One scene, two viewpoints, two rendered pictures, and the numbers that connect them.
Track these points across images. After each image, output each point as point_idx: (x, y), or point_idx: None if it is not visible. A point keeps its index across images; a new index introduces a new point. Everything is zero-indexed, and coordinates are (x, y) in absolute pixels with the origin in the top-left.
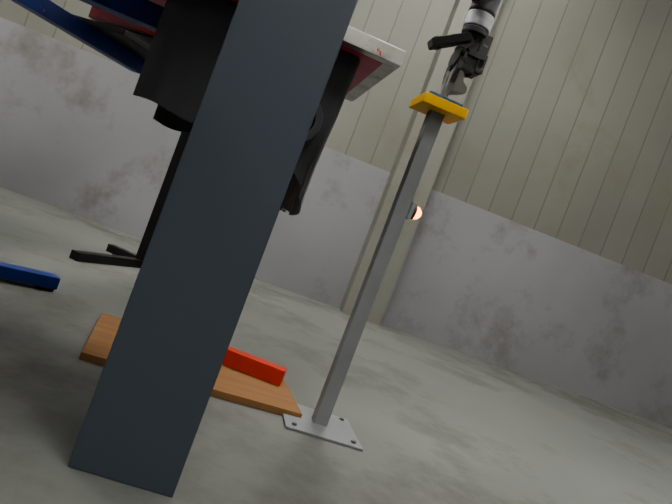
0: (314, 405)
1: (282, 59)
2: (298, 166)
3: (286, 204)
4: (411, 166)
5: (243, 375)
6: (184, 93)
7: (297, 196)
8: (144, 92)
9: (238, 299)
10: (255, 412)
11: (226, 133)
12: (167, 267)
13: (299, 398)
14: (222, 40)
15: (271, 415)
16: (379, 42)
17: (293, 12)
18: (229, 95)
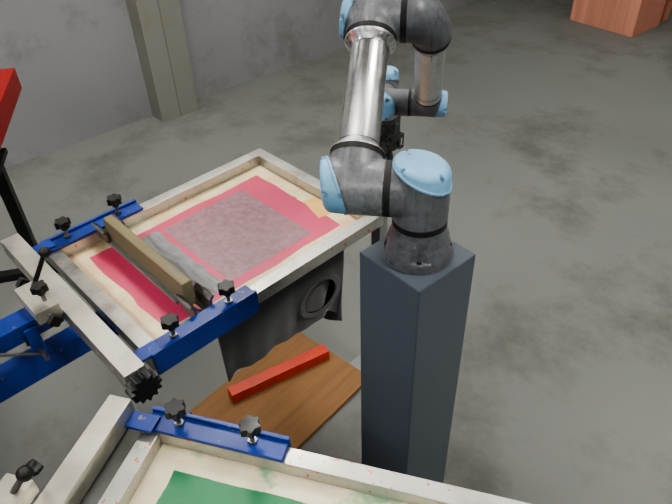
0: (350, 347)
1: (436, 403)
2: (330, 306)
3: None
4: (380, 231)
5: (310, 373)
6: (255, 349)
7: None
8: (232, 372)
9: (442, 472)
10: (355, 403)
11: (421, 446)
12: None
13: (339, 350)
14: (263, 306)
15: (360, 395)
16: (367, 226)
17: (435, 386)
18: (418, 436)
